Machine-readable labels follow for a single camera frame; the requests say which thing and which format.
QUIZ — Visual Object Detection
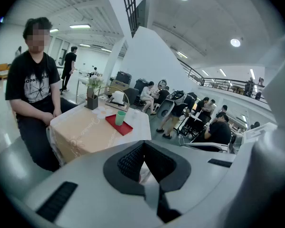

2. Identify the black printer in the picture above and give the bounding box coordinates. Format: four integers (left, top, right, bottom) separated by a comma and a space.
115, 71, 133, 85

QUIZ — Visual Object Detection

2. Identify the dark vase with white flowers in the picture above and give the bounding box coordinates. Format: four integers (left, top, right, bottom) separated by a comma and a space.
84, 75, 105, 111

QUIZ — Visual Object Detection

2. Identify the beige and white tablecloth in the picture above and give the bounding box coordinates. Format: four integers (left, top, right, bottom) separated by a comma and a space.
48, 100, 152, 164

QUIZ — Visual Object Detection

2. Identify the red tray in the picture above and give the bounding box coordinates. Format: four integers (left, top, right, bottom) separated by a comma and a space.
105, 114, 134, 136

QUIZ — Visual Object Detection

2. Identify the black bin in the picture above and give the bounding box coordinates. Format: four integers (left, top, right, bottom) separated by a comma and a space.
133, 78, 150, 94

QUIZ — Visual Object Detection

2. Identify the green cup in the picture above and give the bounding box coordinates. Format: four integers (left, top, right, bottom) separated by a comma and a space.
115, 110, 126, 126

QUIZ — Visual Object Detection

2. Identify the white flower-shaped coaster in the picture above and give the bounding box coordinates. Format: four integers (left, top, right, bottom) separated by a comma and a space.
92, 106, 114, 120

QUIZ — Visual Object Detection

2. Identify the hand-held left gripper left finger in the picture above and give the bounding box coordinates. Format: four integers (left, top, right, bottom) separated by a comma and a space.
103, 140, 146, 197

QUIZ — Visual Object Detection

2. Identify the tissue holder with gold arch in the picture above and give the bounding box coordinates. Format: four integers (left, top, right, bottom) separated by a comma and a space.
92, 86, 131, 112

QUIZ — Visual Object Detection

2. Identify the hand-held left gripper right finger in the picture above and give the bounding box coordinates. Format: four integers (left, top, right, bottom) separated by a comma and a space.
143, 140, 192, 224

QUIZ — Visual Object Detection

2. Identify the black balcony railing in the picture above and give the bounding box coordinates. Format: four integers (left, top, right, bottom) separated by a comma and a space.
177, 57, 268, 104

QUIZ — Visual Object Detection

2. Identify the cardboard box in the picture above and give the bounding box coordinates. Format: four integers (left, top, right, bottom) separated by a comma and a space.
109, 79, 130, 95

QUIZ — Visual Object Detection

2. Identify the orange sofa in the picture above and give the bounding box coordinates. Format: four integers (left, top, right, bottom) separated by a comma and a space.
0, 63, 11, 81

